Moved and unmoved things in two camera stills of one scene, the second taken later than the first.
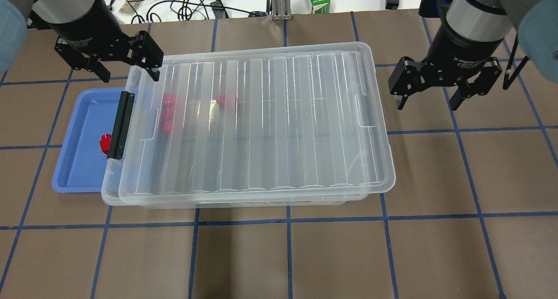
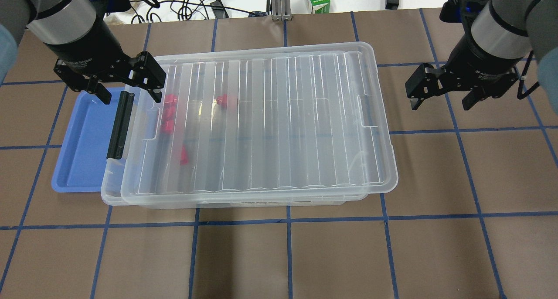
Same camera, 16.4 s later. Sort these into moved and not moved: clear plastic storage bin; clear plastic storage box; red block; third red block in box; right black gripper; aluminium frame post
Moved: right black gripper; red block
Not moved: clear plastic storage box; clear plastic storage bin; aluminium frame post; third red block in box
